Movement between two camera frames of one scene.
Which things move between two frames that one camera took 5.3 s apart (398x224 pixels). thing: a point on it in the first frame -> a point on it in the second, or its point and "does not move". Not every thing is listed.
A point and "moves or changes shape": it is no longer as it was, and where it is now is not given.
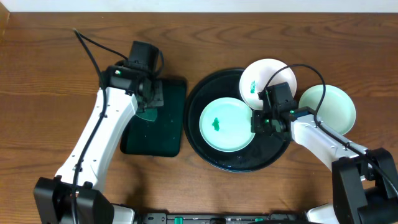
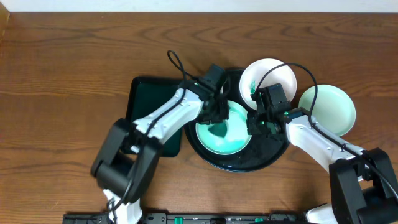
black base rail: x=164 y=218 does not move
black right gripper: x=257 y=126 does not move
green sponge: x=150 y=114 moves or changes shape
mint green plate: x=337 y=111 does not move
